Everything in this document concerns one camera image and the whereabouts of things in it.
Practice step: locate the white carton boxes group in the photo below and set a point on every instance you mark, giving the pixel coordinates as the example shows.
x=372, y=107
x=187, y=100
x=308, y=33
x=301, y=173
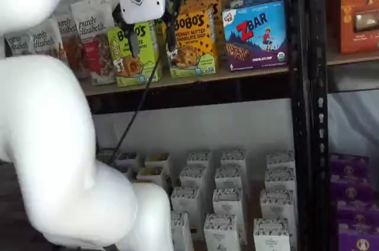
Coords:
x=253, y=212

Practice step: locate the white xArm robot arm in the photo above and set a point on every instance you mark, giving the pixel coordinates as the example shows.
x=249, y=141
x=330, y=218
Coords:
x=44, y=144

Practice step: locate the white patterned carton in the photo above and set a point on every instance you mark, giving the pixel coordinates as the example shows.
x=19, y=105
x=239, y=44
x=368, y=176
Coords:
x=271, y=236
x=181, y=233
x=199, y=159
x=229, y=178
x=220, y=233
x=228, y=203
x=234, y=159
x=185, y=203
x=276, y=206
x=279, y=180
x=192, y=178
x=279, y=160

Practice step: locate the wooden shelf board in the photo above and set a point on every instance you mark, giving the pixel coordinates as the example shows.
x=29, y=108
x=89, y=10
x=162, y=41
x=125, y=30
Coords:
x=349, y=58
x=222, y=77

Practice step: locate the white carton with colourful top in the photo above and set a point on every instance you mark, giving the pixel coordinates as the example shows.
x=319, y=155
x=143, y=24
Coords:
x=157, y=160
x=151, y=175

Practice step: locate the large orange illustrated box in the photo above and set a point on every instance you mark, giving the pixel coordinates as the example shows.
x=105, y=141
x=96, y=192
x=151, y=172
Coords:
x=355, y=2

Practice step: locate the orange Bobo's peanut butter box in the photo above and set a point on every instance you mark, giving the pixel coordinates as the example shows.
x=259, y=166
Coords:
x=195, y=41

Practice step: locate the blue Zbar chocolate chip box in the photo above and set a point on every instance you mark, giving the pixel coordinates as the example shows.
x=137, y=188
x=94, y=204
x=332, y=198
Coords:
x=254, y=41

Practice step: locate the white carton with dark top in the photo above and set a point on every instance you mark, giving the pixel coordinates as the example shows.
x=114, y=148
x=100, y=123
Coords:
x=127, y=159

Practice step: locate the purple box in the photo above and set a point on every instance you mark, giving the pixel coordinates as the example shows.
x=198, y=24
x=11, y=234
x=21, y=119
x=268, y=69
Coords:
x=356, y=212
x=349, y=189
x=348, y=165
x=358, y=239

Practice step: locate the green Bobo's apple pie box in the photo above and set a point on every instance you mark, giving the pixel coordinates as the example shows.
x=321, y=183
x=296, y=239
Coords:
x=118, y=55

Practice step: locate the white red Purely Elizabeth bag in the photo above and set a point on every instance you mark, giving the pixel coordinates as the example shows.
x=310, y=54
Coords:
x=91, y=41

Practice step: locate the black metal shelf rack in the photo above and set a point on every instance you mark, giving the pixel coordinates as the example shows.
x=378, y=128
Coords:
x=300, y=115
x=321, y=144

